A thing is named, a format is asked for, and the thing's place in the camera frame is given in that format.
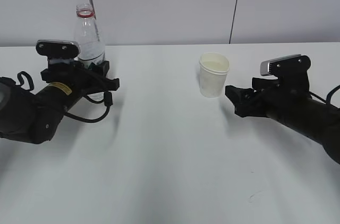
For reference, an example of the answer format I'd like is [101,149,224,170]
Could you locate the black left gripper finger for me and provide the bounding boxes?
[90,76,120,92]
[89,61,110,75]

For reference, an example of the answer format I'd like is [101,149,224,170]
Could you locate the white paper cup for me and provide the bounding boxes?
[199,52,230,98]

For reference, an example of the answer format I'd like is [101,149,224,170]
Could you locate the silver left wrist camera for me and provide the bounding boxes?
[36,39,80,66]

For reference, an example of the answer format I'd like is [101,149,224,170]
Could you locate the clear Nongfu Spring water bottle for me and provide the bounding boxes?
[74,3,105,68]

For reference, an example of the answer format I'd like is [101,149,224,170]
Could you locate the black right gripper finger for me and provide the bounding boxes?
[225,85,266,117]
[252,77,279,91]

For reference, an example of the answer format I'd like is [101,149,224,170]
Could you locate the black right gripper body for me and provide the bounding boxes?
[262,75,311,118]

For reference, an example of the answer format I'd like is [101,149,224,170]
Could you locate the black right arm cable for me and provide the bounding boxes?
[309,84,340,108]

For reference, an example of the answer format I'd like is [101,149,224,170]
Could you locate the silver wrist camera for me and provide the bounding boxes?
[36,39,80,66]
[260,54,311,77]

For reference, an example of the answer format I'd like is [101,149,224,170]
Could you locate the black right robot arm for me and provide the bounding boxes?
[225,78,339,162]

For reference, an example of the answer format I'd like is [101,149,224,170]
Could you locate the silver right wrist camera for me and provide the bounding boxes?
[260,54,311,77]

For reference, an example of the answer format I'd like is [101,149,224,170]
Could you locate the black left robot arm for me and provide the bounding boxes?
[1,61,120,144]

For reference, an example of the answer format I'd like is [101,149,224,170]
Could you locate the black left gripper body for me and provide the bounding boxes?
[40,61,106,94]

